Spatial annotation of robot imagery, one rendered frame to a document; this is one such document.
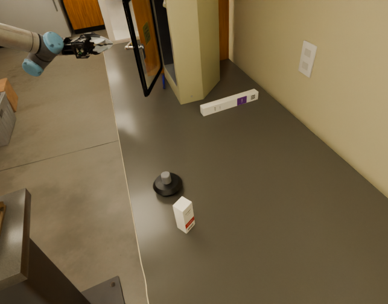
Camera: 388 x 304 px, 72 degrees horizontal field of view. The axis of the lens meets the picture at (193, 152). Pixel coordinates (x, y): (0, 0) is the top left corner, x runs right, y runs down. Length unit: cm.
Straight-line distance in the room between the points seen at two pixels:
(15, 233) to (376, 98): 109
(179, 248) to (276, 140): 53
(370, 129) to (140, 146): 76
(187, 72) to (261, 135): 41
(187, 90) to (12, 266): 87
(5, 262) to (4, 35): 73
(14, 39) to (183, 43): 60
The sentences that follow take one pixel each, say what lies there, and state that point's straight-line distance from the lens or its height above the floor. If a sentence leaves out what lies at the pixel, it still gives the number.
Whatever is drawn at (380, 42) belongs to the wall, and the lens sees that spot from 88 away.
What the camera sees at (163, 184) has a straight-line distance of 82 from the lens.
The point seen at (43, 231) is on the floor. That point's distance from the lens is 224.
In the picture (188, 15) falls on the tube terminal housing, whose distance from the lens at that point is 111.
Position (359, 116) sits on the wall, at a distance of 96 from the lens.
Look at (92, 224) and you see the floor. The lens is 209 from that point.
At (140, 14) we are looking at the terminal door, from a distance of 123.
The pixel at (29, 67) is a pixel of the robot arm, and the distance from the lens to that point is 131.
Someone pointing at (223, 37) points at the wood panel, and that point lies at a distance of 161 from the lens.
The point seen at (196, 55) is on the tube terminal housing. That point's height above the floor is 115.
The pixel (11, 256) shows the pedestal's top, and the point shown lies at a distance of 91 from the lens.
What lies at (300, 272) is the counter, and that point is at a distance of 72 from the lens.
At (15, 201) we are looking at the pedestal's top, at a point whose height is 94.
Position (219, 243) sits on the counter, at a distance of 73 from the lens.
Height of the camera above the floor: 158
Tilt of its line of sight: 41 degrees down
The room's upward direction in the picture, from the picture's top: 6 degrees counter-clockwise
